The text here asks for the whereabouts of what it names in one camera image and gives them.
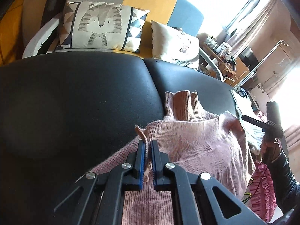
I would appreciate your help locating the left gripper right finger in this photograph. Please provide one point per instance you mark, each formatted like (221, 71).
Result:
(197, 199)

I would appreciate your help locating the tiger print cushion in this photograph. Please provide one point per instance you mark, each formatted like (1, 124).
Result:
(101, 25)

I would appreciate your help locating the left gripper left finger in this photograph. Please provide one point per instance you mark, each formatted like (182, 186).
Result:
(99, 198)

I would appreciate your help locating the magenta bed quilt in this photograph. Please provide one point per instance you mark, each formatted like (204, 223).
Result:
(262, 200)

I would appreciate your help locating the pink curtain left window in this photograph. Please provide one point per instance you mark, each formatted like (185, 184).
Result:
(246, 26)

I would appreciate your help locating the wooden side table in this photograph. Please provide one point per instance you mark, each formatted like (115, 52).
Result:
(232, 68)

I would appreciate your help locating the grey yellow blue sofa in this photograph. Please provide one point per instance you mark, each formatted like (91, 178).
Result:
(178, 14)

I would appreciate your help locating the person right hand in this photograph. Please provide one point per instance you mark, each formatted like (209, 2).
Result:
(270, 150)

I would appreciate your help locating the pink knitted sweater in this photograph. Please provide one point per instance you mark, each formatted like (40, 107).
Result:
(194, 139)

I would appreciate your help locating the deer print cushion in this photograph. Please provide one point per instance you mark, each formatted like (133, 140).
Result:
(174, 46)

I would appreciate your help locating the right black jacket sleeve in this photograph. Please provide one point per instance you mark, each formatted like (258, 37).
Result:
(286, 188)

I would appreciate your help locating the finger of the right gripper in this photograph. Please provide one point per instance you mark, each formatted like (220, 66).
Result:
(254, 121)

